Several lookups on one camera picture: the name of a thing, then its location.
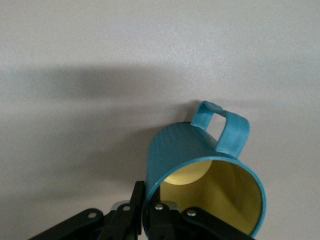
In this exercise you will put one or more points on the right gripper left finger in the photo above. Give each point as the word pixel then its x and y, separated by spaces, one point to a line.
pixel 120 225

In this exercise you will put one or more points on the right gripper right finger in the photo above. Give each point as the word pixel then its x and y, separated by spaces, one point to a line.
pixel 175 227

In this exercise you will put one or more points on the teal cup yellow inside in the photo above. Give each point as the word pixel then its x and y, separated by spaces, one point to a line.
pixel 180 147

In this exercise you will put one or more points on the brown table mat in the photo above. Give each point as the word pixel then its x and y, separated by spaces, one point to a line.
pixel 100 50

